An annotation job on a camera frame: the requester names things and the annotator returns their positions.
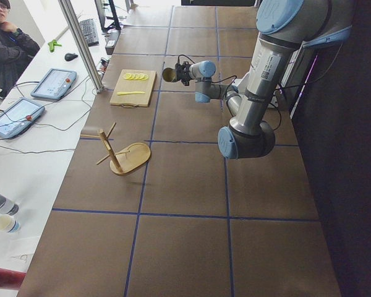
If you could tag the white paper cup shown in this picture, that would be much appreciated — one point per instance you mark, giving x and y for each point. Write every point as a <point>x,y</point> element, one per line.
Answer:
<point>9,224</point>

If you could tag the teal mug yellow inside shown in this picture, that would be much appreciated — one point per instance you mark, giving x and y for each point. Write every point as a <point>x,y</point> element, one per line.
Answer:
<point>170,75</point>

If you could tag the black keyboard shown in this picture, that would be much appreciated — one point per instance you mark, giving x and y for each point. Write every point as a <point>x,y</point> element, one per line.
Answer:
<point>89,31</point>

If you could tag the black monitor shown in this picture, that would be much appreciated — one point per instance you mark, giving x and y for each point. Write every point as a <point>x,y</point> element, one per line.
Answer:
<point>107,15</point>

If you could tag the near teach pendant tablet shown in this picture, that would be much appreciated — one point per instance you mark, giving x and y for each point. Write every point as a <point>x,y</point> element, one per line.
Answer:
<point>16,119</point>

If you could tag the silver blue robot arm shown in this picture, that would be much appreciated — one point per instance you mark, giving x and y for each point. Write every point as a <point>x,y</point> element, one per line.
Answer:
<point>283,28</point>

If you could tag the black grey power box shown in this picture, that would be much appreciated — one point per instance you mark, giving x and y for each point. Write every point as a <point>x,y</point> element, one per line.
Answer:
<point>111,39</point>

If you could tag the black computer mouse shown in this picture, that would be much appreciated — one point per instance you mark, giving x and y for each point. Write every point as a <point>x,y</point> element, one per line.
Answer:
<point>70,56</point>

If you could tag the wooden cup storage rack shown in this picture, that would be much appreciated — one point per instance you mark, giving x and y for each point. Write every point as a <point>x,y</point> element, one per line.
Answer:
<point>124,161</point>

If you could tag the aluminium frame post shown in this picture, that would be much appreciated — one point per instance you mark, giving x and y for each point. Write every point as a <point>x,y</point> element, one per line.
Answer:
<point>73,23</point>

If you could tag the white pillar with base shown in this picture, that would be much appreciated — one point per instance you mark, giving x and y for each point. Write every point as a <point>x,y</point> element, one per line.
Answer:
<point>278,100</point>

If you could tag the clear water bottle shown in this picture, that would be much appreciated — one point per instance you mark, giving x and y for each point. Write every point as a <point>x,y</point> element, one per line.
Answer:
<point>7,206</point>

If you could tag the wooden cutting board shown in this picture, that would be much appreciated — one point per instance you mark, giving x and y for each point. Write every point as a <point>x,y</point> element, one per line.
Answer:
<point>133,85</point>

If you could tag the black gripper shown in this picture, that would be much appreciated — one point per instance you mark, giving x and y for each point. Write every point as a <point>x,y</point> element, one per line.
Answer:
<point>183,73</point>

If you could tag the seated person dark jacket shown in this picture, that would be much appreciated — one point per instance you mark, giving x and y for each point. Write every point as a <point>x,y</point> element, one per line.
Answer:
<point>17,49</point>

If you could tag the far teach pendant tablet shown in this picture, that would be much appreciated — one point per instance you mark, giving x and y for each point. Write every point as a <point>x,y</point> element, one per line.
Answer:
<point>55,84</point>

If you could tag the teach pendant tablet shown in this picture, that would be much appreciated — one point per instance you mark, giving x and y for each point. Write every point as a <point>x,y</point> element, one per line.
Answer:
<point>16,119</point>
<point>55,84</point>

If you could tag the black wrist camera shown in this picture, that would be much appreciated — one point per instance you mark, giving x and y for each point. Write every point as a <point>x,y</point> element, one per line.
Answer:
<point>185,65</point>

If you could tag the yellow plastic knife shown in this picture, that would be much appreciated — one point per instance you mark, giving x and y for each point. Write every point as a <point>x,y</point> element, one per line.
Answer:
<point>130,93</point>

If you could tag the green clamp tool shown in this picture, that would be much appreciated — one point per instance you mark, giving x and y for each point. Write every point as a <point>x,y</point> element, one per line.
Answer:
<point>52,45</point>

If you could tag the red object at edge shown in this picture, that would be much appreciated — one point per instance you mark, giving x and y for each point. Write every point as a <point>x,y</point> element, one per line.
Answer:
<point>11,279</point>

